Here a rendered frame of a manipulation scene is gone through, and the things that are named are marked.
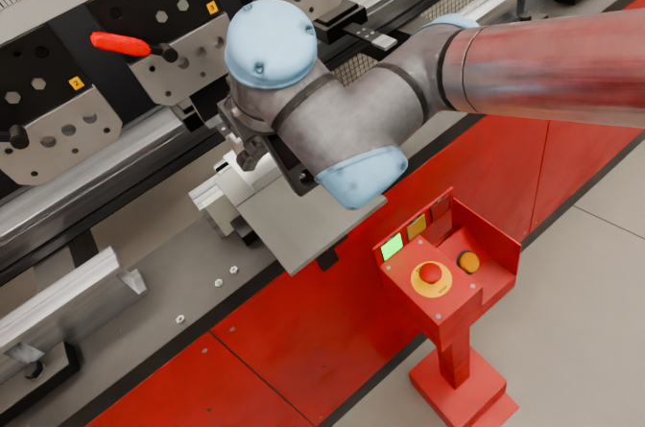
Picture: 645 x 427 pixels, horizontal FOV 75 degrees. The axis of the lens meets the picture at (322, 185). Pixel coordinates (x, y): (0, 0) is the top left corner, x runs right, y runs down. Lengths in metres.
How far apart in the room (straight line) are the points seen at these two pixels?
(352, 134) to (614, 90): 0.18
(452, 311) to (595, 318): 0.96
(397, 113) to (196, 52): 0.36
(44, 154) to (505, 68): 0.55
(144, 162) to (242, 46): 0.67
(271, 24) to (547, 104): 0.22
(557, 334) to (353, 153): 1.35
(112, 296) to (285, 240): 0.35
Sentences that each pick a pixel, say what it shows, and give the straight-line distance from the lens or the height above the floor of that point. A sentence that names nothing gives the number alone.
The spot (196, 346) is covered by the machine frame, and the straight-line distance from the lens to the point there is 0.83.
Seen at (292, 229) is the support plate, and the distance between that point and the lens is 0.64.
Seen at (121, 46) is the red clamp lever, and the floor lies 1.29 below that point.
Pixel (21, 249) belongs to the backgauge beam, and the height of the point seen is 0.94.
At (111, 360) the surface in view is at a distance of 0.84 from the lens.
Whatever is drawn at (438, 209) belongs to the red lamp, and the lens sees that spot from 0.84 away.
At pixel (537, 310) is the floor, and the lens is 1.66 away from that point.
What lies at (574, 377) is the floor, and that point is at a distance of 1.59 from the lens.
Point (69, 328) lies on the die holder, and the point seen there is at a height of 0.92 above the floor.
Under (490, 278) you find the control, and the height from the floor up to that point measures 0.70.
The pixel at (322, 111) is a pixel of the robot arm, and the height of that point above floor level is 1.27.
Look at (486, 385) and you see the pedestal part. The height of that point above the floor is 0.12.
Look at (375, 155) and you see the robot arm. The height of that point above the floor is 1.24.
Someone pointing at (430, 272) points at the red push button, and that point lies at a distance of 0.78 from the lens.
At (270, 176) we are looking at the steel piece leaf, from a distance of 0.71.
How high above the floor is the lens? 1.49
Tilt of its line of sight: 46 degrees down
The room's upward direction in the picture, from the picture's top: 21 degrees counter-clockwise
